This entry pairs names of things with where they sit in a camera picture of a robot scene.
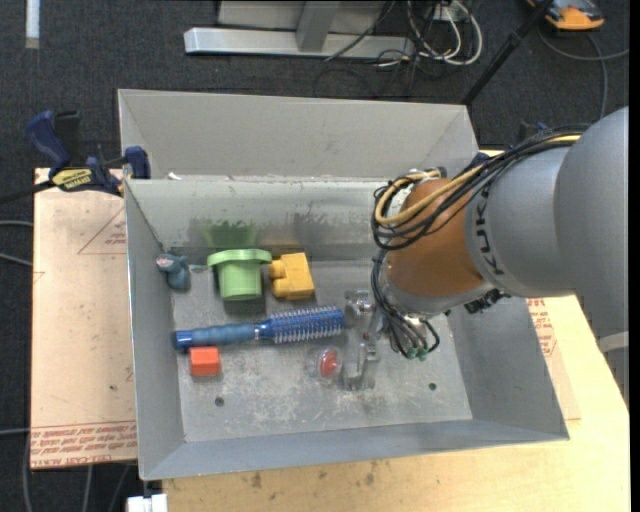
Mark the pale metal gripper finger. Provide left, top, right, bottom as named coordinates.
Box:
left=341, top=340, right=380, bottom=392
left=344, top=289, right=375, bottom=329

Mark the orange-red small block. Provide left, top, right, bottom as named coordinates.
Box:
left=188, top=346, right=223, bottom=378

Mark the yellow toy building block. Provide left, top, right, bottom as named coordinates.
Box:
left=268, top=252, right=316, bottom=302

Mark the blue-grey toy rat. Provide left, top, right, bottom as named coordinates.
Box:
left=155, top=253, right=193, bottom=292

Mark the clear round case, red inside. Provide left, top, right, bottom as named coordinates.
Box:
left=306, top=346, right=345, bottom=384

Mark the grey metal bin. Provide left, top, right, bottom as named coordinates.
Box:
left=117, top=88, right=571, bottom=482

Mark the brown cardboard board, red print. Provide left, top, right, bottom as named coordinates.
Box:
left=29, top=167, right=584, bottom=472

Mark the blue round hairbrush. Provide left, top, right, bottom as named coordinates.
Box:
left=171, top=305, right=348, bottom=352

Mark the green flanged plastic cup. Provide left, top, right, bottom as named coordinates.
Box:
left=206, top=248, right=274, bottom=303

